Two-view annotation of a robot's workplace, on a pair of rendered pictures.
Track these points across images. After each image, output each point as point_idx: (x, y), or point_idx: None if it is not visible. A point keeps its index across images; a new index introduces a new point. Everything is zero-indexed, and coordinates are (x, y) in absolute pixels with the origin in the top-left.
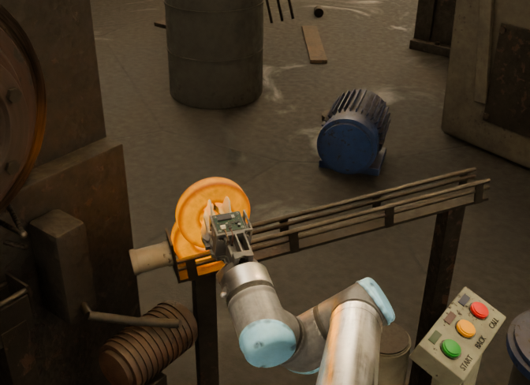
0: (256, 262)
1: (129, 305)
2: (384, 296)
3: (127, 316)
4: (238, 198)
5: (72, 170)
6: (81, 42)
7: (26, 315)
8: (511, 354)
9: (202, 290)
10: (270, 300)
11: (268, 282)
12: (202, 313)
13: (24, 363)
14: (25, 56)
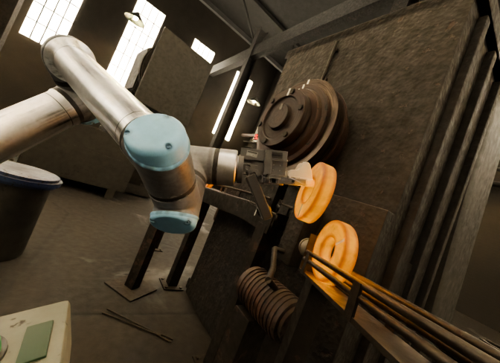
0: (241, 158)
1: (327, 342)
2: (156, 137)
3: (274, 261)
4: (320, 176)
5: (345, 200)
6: (406, 146)
7: (268, 223)
8: None
9: (301, 295)
10: (201, 147)
11: (217, 151)
12: (291, 320)
13: (254, 245)
14: (332, 111)
